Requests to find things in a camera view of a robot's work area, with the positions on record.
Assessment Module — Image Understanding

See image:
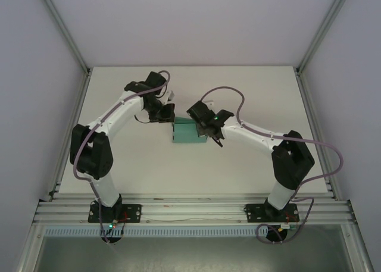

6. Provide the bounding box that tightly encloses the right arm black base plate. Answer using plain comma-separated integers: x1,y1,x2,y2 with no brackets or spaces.
243,203,298,224

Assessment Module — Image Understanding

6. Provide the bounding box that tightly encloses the aluminium corner post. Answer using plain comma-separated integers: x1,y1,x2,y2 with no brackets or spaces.
37,0,92,76
295,0,354,75

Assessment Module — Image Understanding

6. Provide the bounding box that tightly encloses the aluminium side rail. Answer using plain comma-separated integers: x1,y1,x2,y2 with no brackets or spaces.
47,69,92,202
295,68,339,200

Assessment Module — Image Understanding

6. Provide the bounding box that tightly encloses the black round cable grommet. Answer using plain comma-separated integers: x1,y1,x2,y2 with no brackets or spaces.
101,235,123,245
266,226,289,245

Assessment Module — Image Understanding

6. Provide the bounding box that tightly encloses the slotted grey cable duct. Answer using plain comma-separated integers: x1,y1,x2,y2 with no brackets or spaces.
44,227,349,237

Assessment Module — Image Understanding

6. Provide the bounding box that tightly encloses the grey metal sheet panel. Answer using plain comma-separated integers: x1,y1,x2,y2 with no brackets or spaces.
32,235,360,272

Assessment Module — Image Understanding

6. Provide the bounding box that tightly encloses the wide aluminium frame rail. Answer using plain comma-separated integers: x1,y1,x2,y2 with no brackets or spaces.
32,193,357,226

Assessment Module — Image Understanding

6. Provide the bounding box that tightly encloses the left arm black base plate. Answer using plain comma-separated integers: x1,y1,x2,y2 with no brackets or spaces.
88,203,142,224

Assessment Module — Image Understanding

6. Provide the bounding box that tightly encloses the teal paper box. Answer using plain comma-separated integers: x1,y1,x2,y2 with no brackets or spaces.
171,117,208,144

